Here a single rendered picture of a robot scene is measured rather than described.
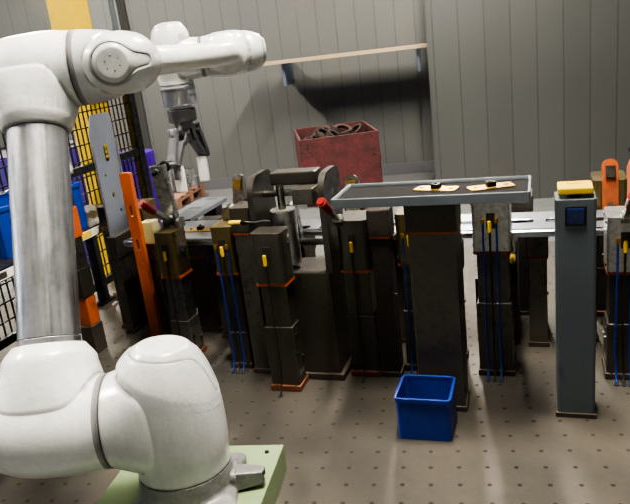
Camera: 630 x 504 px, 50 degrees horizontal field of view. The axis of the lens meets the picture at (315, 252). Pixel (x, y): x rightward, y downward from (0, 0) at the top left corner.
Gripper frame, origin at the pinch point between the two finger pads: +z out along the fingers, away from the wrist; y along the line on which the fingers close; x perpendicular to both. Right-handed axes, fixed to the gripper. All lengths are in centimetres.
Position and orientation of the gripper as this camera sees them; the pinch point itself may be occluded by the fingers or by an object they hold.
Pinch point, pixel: (193, 182)
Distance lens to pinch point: 189.0
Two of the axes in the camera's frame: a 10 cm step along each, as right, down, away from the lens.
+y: 3.0, -3.1, 9.0
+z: 1.2, 9.5, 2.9
